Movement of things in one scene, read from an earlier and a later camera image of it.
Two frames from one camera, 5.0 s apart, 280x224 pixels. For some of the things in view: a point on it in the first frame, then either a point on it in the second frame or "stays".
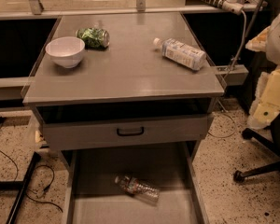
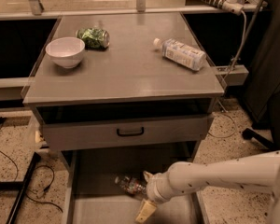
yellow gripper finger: x=259 y=42 -> x=147 y=175
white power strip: x=234 y=7 stays
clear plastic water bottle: x=134 y=187 stays
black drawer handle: x=132 y=133 stays
